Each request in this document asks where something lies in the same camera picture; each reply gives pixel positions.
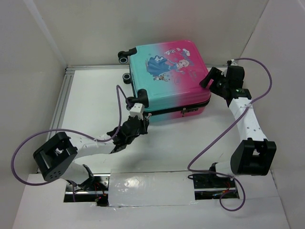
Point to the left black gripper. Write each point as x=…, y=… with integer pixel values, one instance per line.
x=145, y=124

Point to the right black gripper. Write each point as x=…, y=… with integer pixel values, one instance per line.
x=215, y=79

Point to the pink hard-shell suitcase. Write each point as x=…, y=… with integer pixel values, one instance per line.
x=165, y=78

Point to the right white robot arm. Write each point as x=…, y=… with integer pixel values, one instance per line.
x=255, y=153

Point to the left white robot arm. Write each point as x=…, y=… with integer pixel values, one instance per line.
x=56, y=158

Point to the white glossy cover sheet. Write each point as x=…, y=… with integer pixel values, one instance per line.
x=150, y=189

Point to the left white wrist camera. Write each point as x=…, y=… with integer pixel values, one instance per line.
x=137, y=111

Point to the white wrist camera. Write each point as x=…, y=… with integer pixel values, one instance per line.
x=137, y=111
x=232, y=62

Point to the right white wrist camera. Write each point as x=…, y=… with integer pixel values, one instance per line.
x=232, y=62

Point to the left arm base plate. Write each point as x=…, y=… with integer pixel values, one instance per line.
x=100, y=185

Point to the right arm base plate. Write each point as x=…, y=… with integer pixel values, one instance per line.
x=209, y=181

